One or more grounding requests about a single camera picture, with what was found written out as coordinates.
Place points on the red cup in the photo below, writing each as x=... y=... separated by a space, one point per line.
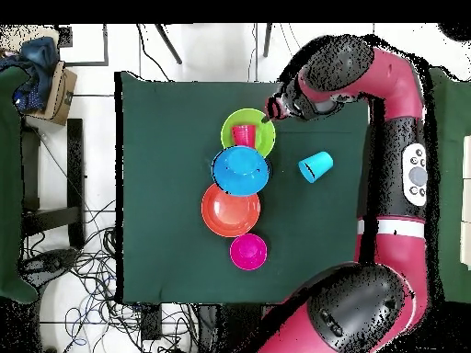
x=243 y=135

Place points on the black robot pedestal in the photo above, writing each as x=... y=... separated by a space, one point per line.
x=224 y=327

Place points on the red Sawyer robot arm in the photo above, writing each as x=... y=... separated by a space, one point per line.
x=401 y=110

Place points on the green bowl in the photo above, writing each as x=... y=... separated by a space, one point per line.
x=265 y=136

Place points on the black chair base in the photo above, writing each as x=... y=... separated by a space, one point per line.
x=51 y=260

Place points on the green cloth side table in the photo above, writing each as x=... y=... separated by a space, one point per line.
x=452 y=184
x=9 y=184

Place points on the black power adapter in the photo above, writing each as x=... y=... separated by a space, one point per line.
x=151 y=323

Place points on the small pink bowl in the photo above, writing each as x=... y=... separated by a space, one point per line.
x=248 y=252

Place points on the blue bowl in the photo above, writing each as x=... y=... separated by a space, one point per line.
x=241 y=171

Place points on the cardboard box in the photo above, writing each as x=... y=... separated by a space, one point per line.
x=62 y=95

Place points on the black stool frame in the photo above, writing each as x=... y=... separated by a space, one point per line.
x=75 y=165

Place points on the blue fabric bag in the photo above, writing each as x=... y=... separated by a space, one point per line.
x=38 y=70

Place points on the blue cup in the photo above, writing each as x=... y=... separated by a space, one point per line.
x=315 y=166

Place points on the black framed board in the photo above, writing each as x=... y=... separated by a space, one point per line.
x=106 y=44

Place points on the black tripod leg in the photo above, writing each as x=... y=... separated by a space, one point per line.
x=169 y=45
x=267 y=40

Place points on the orange bowl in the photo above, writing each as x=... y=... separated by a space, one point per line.
x=230 y=220

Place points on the dark green table cloth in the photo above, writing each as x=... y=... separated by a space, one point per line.
x=165 y=264

